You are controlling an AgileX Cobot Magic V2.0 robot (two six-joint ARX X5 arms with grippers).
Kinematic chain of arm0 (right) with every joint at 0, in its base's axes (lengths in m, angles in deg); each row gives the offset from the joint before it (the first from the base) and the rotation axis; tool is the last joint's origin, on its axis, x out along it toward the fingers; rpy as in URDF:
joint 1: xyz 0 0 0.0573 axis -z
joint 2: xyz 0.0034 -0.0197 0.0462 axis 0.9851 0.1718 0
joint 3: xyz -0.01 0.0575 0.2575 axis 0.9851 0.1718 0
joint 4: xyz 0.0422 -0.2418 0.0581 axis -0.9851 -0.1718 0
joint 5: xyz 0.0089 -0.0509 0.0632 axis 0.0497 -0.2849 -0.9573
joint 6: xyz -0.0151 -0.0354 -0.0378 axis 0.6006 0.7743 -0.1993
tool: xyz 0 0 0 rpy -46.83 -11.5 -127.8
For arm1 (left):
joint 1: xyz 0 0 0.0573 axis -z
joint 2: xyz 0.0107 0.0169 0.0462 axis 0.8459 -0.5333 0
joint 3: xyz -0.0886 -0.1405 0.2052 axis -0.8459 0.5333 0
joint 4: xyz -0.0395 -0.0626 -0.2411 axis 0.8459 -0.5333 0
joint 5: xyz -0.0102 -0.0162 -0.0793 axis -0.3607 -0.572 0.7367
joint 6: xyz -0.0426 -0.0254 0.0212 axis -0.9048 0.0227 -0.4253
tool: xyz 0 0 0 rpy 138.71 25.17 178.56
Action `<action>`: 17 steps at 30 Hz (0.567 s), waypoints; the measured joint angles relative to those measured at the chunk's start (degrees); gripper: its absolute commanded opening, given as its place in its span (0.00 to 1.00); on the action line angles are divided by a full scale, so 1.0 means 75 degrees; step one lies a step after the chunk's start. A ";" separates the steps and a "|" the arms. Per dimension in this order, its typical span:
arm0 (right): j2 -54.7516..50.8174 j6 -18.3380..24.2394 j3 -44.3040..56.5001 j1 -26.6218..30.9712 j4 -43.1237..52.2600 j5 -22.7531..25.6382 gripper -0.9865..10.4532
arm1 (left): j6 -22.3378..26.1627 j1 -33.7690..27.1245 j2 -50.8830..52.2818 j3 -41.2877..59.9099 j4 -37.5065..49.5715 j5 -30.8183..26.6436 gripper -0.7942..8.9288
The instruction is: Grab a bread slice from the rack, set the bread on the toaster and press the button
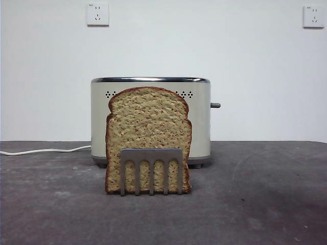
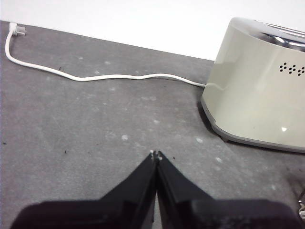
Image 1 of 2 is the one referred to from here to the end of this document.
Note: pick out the brown bread slice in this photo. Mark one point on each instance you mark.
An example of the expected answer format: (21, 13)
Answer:
(148, 122)

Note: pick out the steel bread rack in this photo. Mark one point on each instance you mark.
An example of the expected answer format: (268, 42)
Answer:
(150, 154)

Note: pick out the cream steel toaster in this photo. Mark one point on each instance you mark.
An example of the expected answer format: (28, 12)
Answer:
(201, 122)

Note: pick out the grey toaster lever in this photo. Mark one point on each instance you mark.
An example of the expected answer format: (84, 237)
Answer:
(215, 105)

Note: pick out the white wall socket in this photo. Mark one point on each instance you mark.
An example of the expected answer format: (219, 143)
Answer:
(313, 17)
(97, 15)

